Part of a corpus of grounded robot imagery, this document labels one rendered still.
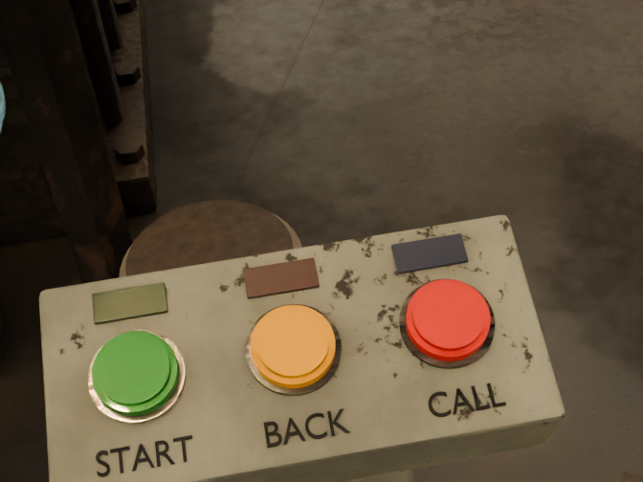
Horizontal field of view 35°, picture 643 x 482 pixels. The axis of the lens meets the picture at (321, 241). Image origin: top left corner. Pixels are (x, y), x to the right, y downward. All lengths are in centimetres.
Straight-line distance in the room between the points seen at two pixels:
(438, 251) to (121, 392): 17
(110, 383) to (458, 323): 16
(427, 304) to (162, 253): 23
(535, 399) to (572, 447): 71
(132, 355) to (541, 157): 113
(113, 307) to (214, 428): 8
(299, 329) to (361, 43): 135
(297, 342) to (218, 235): 21
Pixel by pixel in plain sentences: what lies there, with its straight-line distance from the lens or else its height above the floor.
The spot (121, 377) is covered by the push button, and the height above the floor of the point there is 61.
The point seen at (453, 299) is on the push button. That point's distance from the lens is 50.
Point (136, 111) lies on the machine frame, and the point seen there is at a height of 7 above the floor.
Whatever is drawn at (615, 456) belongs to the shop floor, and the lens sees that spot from 121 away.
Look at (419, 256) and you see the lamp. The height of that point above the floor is 61.
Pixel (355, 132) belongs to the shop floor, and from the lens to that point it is 160.
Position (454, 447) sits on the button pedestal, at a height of 56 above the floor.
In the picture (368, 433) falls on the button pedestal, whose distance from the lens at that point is 48.
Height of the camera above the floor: 98
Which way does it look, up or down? 43 degrees down
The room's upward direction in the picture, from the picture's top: 6 degrees counter-clockwise
